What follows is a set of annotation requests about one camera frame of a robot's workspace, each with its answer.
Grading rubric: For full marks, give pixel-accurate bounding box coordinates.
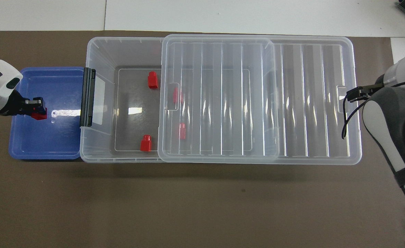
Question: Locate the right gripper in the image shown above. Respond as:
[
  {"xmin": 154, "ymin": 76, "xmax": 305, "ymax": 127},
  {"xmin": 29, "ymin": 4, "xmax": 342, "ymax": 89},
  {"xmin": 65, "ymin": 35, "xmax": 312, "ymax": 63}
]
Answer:
[{"xmin": 365, "ymin": 75, "xmax": 385, "ymax": 95}]

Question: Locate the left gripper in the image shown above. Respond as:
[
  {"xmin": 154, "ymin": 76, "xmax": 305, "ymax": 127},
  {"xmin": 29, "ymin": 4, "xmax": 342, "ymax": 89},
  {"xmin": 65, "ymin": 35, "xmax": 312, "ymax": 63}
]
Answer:
[{"xmin": 2, "ymin": 88, "xmax": 31, "ymax": 116}]

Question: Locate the clear plastic ribbed lid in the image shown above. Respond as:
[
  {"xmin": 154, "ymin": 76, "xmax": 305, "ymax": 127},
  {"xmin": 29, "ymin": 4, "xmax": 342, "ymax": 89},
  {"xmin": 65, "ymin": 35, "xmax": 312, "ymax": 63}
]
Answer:
[{"xmin": 157, "ymin": 34, "xmax": 363, "ymax": 165}]

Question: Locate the black box latch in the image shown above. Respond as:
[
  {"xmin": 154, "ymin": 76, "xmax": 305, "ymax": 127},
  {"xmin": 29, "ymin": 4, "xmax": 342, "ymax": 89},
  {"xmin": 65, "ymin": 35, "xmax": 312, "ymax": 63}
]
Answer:
[{"xmin": 80, "ymin": 68, "xmax": 96, "ymax": 127}]

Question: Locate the clear plastic storage box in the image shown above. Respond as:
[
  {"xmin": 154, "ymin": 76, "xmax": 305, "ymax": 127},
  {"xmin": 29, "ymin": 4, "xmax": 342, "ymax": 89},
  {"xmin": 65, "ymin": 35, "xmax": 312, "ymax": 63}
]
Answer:
[{"xmin": 80, "ymin": 36, "xmax": 280, "ymax": 163}]

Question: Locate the blue plastic tray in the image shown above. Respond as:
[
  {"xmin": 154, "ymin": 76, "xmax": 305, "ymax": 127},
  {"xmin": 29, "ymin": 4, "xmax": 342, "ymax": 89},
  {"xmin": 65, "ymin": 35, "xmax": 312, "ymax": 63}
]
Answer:
[{"xmin": 9, "ymin": 66, "xmax": 86, "ymax": 161}]

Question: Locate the black cable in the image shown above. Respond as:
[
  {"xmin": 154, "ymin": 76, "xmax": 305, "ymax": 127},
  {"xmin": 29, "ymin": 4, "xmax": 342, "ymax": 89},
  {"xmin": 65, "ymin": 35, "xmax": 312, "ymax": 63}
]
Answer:
[{"xmin": 341, "ymin": 81, "xmax": 369, "ymax": 140}]

